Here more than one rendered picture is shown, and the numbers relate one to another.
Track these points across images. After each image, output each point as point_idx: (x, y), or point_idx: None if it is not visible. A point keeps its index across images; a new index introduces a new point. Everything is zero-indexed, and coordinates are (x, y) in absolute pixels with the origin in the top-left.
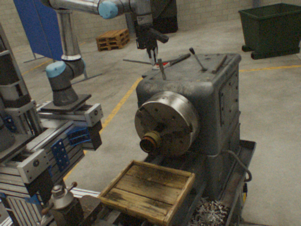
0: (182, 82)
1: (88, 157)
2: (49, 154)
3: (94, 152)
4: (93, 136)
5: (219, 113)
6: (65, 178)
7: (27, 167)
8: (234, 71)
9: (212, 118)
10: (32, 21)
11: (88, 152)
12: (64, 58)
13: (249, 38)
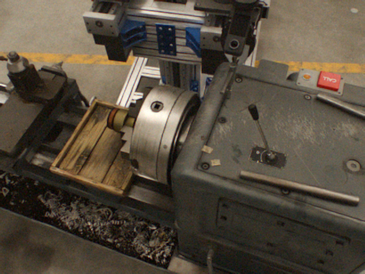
0: (206, 125)
1: (346, 80)
2: (151, 28)
3: (359, 83)
4: (206, 59)
5: (194, 208)
6: (294, 69)
7: (88, 20)
8: (339, 234)
9: (173, 196)
10: None
11: (357, 75)
12: None
13: None
